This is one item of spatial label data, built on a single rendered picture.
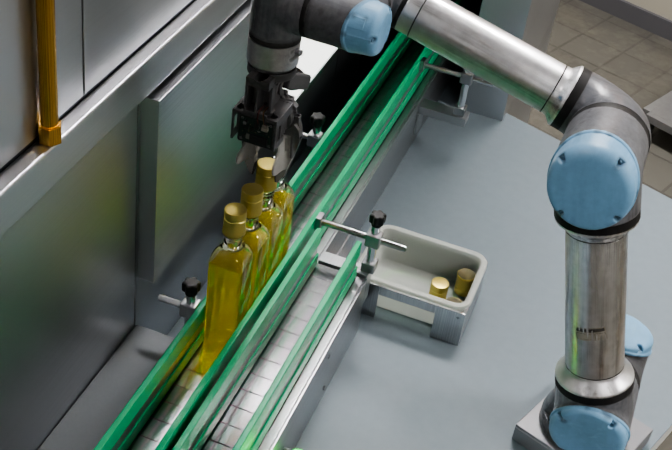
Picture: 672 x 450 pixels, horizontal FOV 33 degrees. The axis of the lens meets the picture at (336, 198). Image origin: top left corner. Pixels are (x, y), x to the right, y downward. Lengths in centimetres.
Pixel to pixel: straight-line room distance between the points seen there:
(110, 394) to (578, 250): 74
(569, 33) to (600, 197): 349
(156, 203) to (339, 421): 51
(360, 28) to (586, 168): 35
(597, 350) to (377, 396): 48
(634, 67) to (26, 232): 367
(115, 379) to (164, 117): 43
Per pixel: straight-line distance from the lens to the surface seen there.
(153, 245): 178
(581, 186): 150
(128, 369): 183
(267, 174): 176
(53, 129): 138
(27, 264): 148
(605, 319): 164
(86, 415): 176
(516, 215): 248
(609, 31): 507
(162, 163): 170
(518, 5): 265
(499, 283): 229
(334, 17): 153
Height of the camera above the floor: 219
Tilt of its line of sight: 36 degrees down
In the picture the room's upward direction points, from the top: 8 degrees clockwise
